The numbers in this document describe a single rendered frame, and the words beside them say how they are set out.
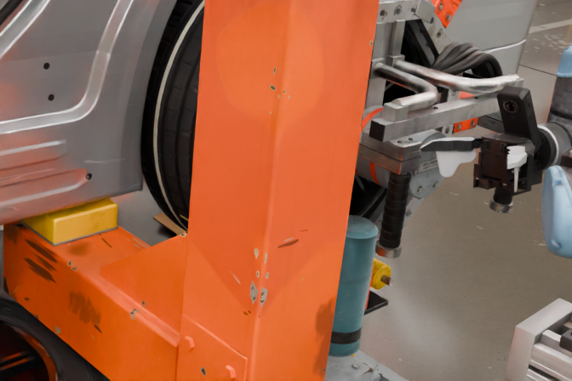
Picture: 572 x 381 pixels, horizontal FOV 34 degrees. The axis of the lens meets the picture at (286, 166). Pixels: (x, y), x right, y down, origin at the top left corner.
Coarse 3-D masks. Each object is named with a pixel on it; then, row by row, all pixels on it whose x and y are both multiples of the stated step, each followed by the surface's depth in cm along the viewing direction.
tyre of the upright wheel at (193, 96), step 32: (192, 0) 172; (192, 32) 169; (160, 64) 172; (192, 64) 166; (192, 96) 165; (160, 128) 172; (192, 128) 165; (160, 160) 174; (192, 160) 166; (160, 192) 181; (384, 192) 204
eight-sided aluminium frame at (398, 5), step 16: (384, 0) 170; (400, 0) 171; (416, 0) 174; (384, 16) 169; (400, 16) 173; (416, 16) 176; (432, 16) 180; (416, 32) 185; (432, 32) 181; (432, 48) 185; (448, 96) 193; (448, 128) 198; (416, 208) 199
